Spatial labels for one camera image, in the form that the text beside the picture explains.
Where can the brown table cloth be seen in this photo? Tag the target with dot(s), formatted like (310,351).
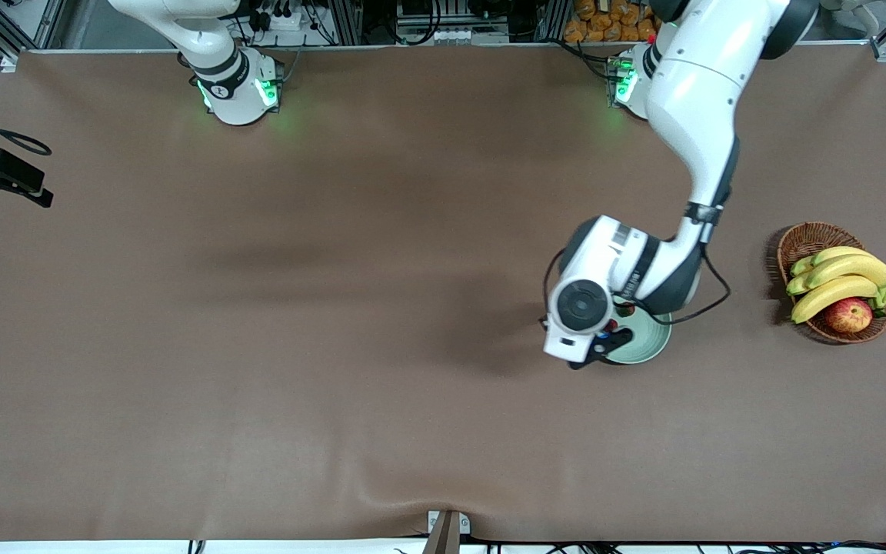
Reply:
(335,308)

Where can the pile of brown bread rolls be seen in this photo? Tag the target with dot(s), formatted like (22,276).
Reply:
(612,23)

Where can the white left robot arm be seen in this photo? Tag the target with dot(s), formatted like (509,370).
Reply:
(704,92)

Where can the brown wicker basket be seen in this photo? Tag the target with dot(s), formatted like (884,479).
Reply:
(812,238)

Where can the white terminal block row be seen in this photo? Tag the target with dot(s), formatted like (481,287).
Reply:
(458,35)

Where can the pale green round plate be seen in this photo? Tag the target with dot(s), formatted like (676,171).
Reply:
(647,342)

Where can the red apple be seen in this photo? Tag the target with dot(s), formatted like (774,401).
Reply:
(849,315)

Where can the aluminium frame post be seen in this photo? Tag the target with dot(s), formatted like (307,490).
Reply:
(551,19)
(347,19)

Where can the white power strip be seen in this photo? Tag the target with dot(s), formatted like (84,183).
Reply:
(281,21)

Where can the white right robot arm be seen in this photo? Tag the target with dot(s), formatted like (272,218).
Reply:
(228,77)

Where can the metal table edge bracket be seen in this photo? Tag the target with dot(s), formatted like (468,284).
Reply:
(443,538)

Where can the yellow banana bunch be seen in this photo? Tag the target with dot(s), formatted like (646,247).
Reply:
(851,269)

